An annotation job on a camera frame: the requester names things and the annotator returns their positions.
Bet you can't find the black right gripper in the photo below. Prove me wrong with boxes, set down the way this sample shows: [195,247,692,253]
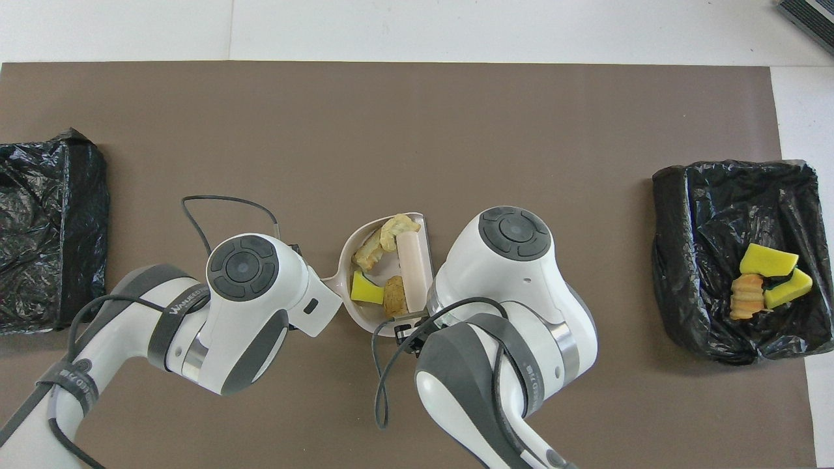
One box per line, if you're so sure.
[394,314,432,353]

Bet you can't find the brown table mat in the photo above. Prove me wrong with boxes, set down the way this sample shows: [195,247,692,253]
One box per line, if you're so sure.
[0,61,818,469]

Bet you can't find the brown sponge piece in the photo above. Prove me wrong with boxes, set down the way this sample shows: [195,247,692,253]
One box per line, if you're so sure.
[383,276,408,320]

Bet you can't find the dark grey ribbed device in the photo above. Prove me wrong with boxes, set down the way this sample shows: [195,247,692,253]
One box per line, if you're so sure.
[775,0,834,56]

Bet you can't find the beige brush with black bristles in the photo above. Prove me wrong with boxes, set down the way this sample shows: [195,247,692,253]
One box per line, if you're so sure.
[396,233,434,315]

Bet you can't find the notched yellow sponge piece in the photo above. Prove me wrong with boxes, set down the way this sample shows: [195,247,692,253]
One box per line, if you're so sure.
[764,268,814,309]

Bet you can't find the beige plastic dustpan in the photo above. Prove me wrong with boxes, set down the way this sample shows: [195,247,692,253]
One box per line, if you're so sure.
[323,212,435,338]

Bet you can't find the yellow sponge wedge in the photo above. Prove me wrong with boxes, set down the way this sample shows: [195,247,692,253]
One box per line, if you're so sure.
[351,271,386,306]

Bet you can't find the pale beige sponge chunk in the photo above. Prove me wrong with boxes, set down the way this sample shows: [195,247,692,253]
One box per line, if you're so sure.
[352,237,386,272]
[729,274,767,320]
[380,214,422,253]

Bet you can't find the bin lined with black bag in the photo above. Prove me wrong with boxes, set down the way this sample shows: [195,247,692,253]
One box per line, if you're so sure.
[0,128,110,335]
[652,160,834,365]

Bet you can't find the yellow sponge block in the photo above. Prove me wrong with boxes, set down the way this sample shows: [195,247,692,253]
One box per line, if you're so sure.
[740,243,799,276]

